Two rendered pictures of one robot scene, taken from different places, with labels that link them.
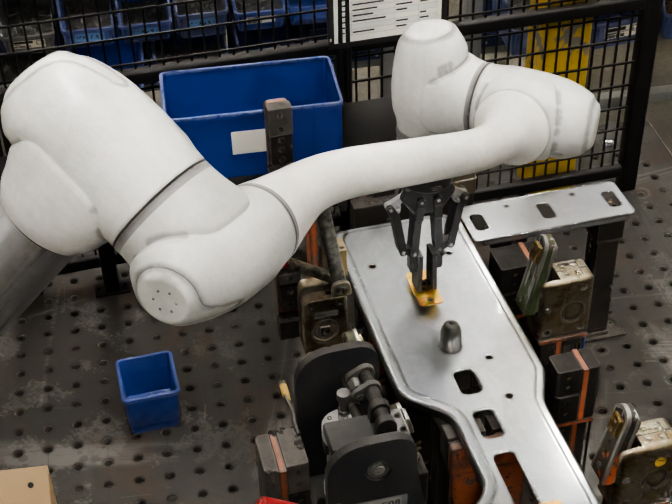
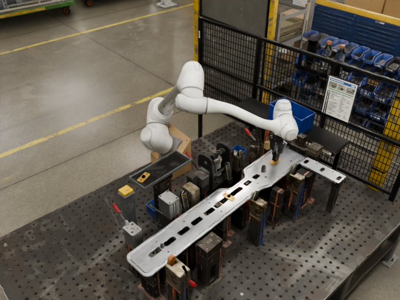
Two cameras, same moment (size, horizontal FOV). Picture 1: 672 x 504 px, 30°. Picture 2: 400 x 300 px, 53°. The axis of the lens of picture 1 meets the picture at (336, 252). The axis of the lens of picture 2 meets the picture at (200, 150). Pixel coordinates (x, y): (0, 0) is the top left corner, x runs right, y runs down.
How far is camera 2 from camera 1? 167 cm
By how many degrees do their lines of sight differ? 45
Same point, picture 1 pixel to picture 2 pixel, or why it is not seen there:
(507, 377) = (262, 181)
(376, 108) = (324, 132)
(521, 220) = (313, 167)
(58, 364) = (236, 142)
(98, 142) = (184, 75)
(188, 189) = (189, 88)
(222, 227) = (190, 97)
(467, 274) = (287, 165)
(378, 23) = (333, 112)
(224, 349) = not seen: hidden behind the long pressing
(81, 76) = (191, 65)
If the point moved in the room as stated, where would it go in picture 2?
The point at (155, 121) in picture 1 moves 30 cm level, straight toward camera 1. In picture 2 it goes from (194, 77) to (153, 93)
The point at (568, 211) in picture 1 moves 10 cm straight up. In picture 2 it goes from (325, 172) to (328, 161)
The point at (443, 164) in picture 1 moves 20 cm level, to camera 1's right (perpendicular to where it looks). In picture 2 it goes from (249, 119) to (272, 136)
